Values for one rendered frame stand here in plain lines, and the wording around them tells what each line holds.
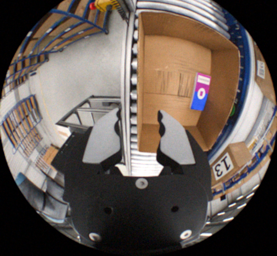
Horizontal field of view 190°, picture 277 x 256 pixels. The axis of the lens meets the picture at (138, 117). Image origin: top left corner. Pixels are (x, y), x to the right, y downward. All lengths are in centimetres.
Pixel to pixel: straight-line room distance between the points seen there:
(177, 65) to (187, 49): 8
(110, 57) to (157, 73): 92
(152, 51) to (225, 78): 28
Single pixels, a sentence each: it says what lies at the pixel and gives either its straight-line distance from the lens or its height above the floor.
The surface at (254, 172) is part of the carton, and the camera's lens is 535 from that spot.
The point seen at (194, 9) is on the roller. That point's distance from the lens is 56.
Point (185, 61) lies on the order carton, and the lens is 37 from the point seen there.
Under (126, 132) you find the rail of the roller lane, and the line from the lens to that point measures 50.
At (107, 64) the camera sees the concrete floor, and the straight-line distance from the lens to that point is 121.
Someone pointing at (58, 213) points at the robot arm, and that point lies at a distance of 62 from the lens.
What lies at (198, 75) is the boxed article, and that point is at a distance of 38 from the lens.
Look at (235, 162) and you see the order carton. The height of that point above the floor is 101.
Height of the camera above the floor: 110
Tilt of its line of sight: 57 degrees down
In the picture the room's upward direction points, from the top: 169 degrees counter-clockwise
